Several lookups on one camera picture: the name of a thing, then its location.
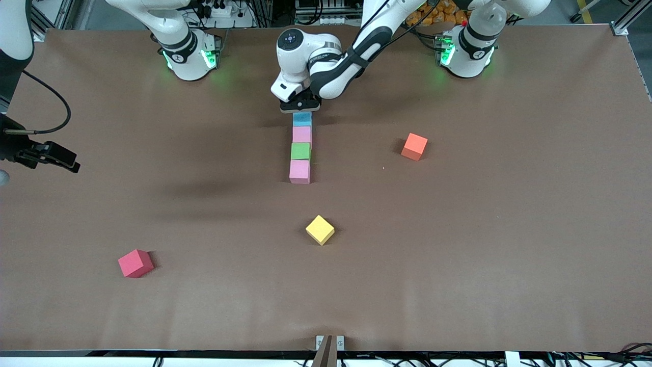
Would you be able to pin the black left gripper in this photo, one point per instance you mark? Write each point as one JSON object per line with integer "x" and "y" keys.
{"x": 306, "y": 101}

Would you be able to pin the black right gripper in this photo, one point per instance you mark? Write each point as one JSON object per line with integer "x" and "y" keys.
{"x": 11, "y": 148}

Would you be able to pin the blue foam block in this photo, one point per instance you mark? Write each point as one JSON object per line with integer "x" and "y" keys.
{"x": 302, "y": 119}

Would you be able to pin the pink foam block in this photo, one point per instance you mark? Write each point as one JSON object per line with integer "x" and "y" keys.
{"x": 299, "y": 172}
{"x": 302, "y": 134}

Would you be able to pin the green foam block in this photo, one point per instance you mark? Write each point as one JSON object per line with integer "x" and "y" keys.
{"x": 300, "y": 151}

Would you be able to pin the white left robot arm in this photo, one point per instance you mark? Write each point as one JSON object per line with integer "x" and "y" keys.
{"x": 295, "y": 56}

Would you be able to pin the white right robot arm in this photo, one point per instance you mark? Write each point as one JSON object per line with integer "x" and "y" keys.
{"x": 186, "y": 61}

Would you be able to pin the white rack device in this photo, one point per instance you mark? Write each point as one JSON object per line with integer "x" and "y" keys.
{"x": 326, "y": 18}

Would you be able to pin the orange foam block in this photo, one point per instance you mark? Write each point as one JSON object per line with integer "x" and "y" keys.
{"x": 414, "y": 146}

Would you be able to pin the white power strip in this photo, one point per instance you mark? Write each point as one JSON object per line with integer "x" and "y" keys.
{"x": 221, "y": 10}

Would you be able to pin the yellow foam block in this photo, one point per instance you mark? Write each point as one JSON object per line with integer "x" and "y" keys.
{"x": 320, "y": 229}

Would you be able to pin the red foam block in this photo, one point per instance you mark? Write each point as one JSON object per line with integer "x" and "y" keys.
{"x": 135, "y": 263}

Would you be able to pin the bag of orange items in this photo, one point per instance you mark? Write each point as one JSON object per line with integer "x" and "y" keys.
{"x": 448, "y": 10}

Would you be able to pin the table cover sheet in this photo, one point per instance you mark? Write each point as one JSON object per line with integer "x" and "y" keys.
{"x": 509, "y": 255}

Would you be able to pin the aluminium frame profile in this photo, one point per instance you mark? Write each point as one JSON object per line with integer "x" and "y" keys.
{"x": 619, "y": 29}
{"x": 48, "y": 18}

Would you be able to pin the small metal table bracket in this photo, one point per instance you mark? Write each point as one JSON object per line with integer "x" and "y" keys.
{"x": 319, "y": 342}

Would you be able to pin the small white bracket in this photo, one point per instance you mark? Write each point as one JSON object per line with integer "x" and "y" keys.
{"x": 512, "y": 359}

